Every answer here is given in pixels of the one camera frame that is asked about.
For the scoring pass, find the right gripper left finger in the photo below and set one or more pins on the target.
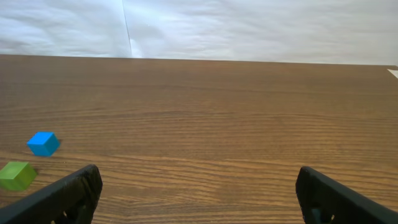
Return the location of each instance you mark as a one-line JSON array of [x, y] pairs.
[[62, 199]]

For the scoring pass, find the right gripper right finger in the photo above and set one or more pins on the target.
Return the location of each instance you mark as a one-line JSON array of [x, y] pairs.
[[335, 199]]

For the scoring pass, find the green cube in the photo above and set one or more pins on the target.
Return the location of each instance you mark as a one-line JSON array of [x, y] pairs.
[[15, 175]]

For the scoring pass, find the blue cube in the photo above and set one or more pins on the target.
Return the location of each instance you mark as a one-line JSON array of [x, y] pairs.
[[43, 144]]

